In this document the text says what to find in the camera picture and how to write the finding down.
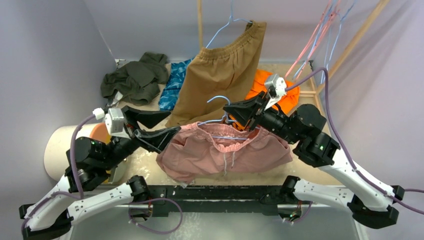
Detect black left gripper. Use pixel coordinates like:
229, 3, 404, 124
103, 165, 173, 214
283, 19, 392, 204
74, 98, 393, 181
101, 106, 182, 170

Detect light blue wire hanger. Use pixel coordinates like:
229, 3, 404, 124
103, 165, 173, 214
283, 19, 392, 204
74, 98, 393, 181
197, 95, 248, 141

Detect pink shorts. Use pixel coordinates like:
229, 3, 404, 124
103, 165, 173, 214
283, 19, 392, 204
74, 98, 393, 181
156, 122, 293, 185

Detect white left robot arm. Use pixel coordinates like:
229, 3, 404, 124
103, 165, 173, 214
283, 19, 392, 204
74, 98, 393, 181
19, 106, 180, 240

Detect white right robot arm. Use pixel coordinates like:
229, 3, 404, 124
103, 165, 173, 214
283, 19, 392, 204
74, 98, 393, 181
223, 92, 405, 229

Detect orange shorts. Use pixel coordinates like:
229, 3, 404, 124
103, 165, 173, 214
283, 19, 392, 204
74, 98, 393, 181
245, 69, 300, 115

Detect tan khaki shorts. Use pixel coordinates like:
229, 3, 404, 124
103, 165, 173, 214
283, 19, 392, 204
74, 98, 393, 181
165, 21, 267, 127

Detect dark green shorts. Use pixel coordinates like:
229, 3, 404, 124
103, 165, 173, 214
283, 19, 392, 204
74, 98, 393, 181
100, 52, 169, 106

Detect blue patterned shorts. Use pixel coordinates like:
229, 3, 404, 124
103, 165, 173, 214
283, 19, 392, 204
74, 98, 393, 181
158, 58, 193, 111

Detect light blue hanger holding shorts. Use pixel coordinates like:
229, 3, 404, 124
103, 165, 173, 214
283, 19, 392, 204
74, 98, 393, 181
205, 0, 253, 49

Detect light blue hanger middle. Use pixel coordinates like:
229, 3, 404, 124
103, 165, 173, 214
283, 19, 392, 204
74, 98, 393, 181
293, 0, 339, 84

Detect wooden clothes rack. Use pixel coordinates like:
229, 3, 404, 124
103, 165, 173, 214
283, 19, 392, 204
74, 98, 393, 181
196, 0, 392, 97

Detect white cylindrical bin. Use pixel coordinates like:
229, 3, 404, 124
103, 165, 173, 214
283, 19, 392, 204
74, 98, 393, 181
43, 125, 77, 182

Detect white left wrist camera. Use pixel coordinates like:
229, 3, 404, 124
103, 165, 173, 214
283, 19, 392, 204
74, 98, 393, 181
92, 107, 131, 139

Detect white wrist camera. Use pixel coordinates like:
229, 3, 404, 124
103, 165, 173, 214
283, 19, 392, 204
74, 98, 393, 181
92, 107, 131, 139
264, 74, 287, 110

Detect white pink shorts drawstring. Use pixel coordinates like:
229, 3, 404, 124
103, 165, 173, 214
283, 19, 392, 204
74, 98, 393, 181
223, 151, 236, 176

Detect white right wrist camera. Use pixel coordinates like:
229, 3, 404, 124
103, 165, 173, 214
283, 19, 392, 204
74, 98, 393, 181
264, 74, 287, 110

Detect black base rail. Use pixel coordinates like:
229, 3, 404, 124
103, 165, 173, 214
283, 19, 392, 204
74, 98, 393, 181
144, 185, 299, 217

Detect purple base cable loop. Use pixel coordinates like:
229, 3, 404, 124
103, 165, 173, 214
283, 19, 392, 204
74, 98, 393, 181
127, 193, 184, 234

